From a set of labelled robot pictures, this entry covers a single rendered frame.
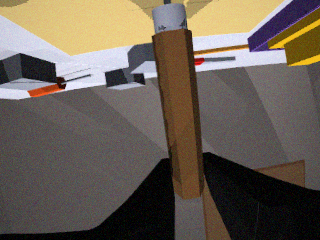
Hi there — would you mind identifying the pale yellow panel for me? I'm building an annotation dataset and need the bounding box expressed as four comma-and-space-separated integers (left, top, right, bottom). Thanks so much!
0, 0, 284, 56

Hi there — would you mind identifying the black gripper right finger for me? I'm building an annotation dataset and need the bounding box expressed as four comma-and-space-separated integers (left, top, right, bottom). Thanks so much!
203, 152, 320, 240

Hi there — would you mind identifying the orange thin rod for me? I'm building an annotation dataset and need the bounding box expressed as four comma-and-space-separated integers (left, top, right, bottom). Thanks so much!
193, 44, 248, 56

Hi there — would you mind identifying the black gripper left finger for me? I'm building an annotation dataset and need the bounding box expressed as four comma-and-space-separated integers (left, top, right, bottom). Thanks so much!
0, 159, 176, 240

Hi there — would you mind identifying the purple open tray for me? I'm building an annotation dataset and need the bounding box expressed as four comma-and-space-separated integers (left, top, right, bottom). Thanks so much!
247, 0, 320, 52

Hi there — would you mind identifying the grey cube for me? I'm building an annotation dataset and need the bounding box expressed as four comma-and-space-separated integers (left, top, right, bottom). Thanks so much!
128, 43, 156, 73
0, 52, 57, 91
104, 67, 145, 91

